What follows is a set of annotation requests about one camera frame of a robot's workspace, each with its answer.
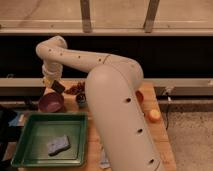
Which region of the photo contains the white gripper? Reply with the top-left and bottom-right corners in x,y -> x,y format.
42,65 -> 63,88

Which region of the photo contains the black eraser block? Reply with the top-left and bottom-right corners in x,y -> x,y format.
51,80 -> 65,94

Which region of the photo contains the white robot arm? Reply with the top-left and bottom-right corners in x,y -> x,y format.
36,36 -> 165,171

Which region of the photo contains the purple bowl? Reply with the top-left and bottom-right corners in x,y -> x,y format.
38,92 -> 64,113

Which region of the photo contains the red bowl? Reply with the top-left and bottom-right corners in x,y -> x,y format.
136,90 -> 144,104

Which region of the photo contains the dark red dried chili bunch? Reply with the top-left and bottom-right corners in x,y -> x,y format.
65,82 -> 85,95

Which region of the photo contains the small dark cup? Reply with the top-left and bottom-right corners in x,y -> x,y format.
76,93 -> 87,108

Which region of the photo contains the crumpled grey-blue cloth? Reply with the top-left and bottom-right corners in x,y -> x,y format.
99,149 -> 110,169

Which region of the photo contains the small apple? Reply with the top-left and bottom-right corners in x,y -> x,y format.
148,109 -> 161,122

